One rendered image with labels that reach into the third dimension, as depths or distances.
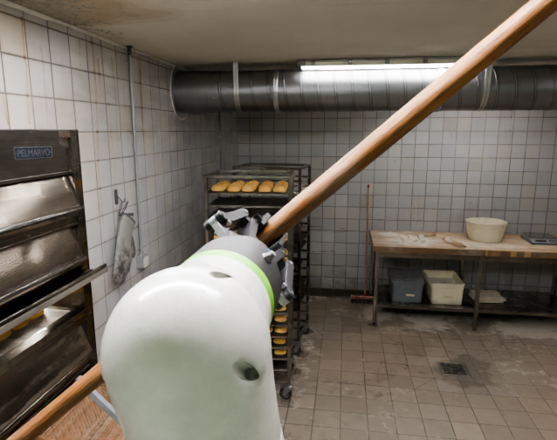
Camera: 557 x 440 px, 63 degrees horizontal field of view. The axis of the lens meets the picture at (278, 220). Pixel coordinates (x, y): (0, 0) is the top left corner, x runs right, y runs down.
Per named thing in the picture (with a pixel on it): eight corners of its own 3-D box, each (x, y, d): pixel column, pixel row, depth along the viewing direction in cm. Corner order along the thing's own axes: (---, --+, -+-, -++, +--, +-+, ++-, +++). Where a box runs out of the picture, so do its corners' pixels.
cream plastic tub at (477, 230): (469, 243, 489) (471, 223, 485) (459, 234, 530) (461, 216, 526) (511, 244, 483) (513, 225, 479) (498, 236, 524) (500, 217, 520)
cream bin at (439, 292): (429, 304, 496) (431, 283, 491) (421, 288, 544) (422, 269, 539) (464, 305, 491) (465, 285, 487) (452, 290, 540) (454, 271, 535)
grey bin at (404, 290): (389, 301, 502) (391, 281, 497) (386, 286, 550) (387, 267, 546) (423, 303, 497) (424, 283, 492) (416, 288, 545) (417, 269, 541)
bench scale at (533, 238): (531, 244, 482) (532, 238, 481) (519, 237, 513) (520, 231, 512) (561, 245, 478) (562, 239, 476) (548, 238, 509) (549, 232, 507)
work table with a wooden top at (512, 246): (369, 326, 495) (373, 245, 478) (366, 299, 573) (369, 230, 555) (587, 339, 464) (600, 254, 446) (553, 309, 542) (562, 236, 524)
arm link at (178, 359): (232, 286, 23) (40, 312, 25) (277, 500, 25) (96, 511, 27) (271, 230, 37) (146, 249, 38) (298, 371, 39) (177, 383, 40)
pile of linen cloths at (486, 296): (476, 303, 498) (476, 296, 497) (467, 294, 524) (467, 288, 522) (506, 303, 497) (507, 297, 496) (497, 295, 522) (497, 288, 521)
